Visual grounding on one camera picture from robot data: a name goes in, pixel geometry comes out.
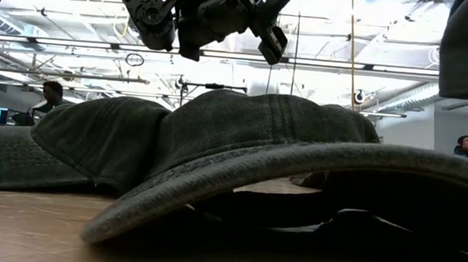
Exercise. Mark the grey ceiling pipe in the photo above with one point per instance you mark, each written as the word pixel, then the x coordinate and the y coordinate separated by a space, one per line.
pixel 54 74

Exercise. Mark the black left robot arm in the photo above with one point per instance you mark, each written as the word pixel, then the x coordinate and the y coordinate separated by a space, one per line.
pixel 143 6

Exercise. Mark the person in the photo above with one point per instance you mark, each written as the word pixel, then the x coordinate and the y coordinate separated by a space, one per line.
pixel 53 91
pixel 466 146

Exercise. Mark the ribbed ceiling duct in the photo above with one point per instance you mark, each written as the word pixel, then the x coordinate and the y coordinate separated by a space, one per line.
pixel 416 99

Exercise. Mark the long ceiling strip light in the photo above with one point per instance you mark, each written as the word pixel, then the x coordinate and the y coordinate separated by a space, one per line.
pixel 381 114
pixel 77 43

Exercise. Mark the dark charcoal baseball cap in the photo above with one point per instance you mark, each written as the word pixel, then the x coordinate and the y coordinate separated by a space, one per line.
pixel 259 124
pixel 104 137

